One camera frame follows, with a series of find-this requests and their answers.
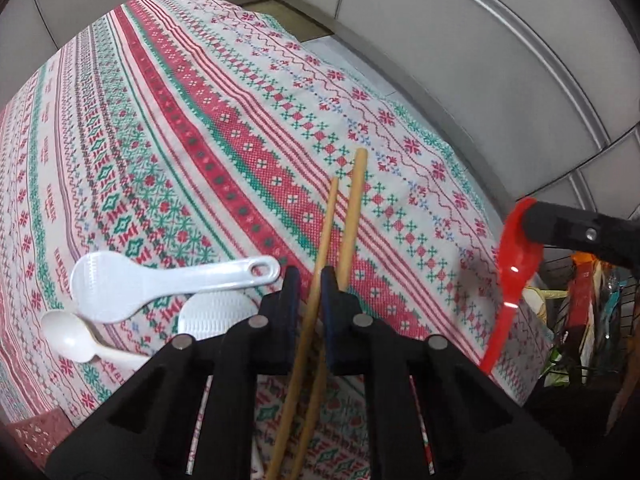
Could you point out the white rice paddle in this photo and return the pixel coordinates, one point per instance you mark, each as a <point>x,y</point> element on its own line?
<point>115,285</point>
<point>210,315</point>

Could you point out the red plastic spoon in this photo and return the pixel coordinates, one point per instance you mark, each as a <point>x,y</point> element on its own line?
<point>510,270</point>

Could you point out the patterned red green tablecloth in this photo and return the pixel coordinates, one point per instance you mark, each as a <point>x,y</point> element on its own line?
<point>200,135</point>

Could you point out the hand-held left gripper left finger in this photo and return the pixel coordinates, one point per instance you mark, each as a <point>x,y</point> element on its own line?
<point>292,290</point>

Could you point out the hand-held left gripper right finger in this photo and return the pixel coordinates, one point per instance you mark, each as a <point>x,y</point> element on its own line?
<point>328,285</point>

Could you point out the tan bamboo chopstick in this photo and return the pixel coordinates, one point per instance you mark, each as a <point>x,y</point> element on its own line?
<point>356,210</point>
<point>325,230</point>

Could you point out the pink perforated plastic basket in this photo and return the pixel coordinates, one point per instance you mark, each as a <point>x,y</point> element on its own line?
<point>37,432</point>

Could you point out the white soup spoon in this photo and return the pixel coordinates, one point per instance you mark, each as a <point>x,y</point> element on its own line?
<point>70,335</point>

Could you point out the chrome cabinet rail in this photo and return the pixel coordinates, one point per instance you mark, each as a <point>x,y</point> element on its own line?
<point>565,85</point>

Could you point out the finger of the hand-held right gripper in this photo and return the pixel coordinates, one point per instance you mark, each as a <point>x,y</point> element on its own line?
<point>575,227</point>

